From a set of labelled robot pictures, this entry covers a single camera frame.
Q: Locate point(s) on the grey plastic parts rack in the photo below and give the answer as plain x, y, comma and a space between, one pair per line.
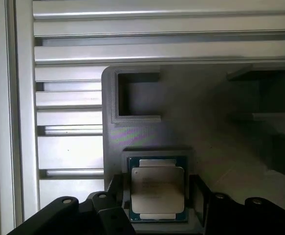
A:
196, 137

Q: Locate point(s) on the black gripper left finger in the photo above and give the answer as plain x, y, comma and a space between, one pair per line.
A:
103, 213

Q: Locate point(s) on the aluminium slat table frame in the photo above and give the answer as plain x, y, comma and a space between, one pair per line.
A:
66, 73

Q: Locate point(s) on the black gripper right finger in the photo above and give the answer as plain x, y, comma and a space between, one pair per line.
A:
220, 208

